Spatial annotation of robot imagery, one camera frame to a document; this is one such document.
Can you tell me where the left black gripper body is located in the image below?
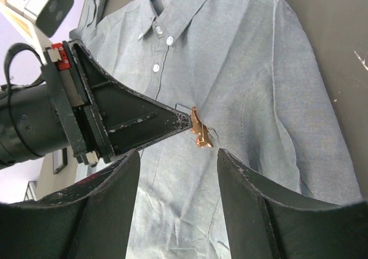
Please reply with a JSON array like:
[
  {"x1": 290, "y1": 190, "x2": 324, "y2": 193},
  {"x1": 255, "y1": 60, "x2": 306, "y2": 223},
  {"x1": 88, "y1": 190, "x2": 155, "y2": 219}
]
[{"x1": 40, "y1": 41, "x2": 115, "y2": 165}]

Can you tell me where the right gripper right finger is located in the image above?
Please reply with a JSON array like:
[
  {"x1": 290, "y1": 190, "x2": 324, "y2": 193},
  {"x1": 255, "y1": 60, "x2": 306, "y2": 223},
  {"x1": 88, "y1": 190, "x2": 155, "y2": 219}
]
[{"x1": 217, "y1": 149, "x2": 367, "y2": 258}]

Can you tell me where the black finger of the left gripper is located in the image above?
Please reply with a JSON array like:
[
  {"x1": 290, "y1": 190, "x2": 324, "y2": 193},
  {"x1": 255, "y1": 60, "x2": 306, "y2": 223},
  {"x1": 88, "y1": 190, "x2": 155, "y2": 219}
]
[{"x1": 68, "y1": 41, "x2": 192, "y2": 155}]

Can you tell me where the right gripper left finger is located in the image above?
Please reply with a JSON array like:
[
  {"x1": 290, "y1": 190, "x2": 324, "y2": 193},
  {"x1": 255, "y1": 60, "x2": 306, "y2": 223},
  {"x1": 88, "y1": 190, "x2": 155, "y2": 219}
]
[{"x1": 1, "y1": 151, "x2": 140, "y2": 258}]

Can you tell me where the orange gold brooch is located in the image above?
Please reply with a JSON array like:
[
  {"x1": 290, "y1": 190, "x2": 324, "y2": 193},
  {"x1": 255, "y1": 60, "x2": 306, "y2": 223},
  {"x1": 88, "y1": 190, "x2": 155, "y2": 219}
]
[{"x1": 190, "y1": 106, "x2": 213, "y2": 148}]

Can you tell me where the grey button-up shirt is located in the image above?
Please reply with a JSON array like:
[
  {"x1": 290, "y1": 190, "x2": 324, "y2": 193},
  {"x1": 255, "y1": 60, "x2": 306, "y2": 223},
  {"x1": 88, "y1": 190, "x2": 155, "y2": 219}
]
[{"x1": 71, "y1": 0, "x2": 362, "y2": 258}]

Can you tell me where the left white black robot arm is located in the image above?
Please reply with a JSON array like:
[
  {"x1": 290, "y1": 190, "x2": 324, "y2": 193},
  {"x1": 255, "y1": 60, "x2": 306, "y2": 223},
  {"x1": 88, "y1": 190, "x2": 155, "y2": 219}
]
[{"x1": 1, "y1": 41, "x2": 192, "y2": 168}]

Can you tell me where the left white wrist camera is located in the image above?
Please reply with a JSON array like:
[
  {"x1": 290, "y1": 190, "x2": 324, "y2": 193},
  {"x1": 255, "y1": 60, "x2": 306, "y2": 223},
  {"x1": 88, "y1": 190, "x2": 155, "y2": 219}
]
[{"x1": 1, "y1": 0, "x2": 74, "y2": 45}]

